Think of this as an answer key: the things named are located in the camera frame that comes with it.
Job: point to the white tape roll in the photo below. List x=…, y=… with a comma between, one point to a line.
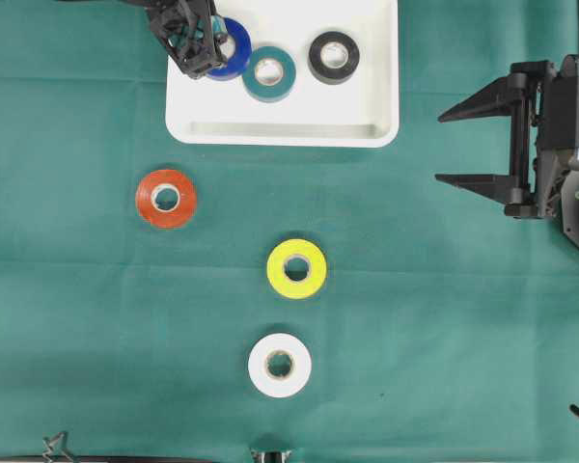
x=279, y=386

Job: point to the blue tape roll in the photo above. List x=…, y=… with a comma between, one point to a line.
x=239, y=59

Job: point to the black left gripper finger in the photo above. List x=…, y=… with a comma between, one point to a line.
x=191, y=32

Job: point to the metal bracket at edge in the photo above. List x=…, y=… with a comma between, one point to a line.
x=271, y=455

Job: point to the yellow tape roll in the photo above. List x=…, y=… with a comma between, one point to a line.
x=305, y=250

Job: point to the red tape roll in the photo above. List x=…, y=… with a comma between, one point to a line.
x=152, y=184

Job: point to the white plastic case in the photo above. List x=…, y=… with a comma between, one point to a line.
x=363, y=112

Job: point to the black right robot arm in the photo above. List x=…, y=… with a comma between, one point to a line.
x=568, y=204

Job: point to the metal wire clip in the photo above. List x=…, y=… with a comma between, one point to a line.
x=57, y=446

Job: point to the black tape roll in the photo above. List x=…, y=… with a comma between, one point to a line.
x=333, y=57

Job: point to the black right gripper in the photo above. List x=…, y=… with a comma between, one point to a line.
x=544, y=105

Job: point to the teal tape roll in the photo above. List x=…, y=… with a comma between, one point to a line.
x=270, y=74

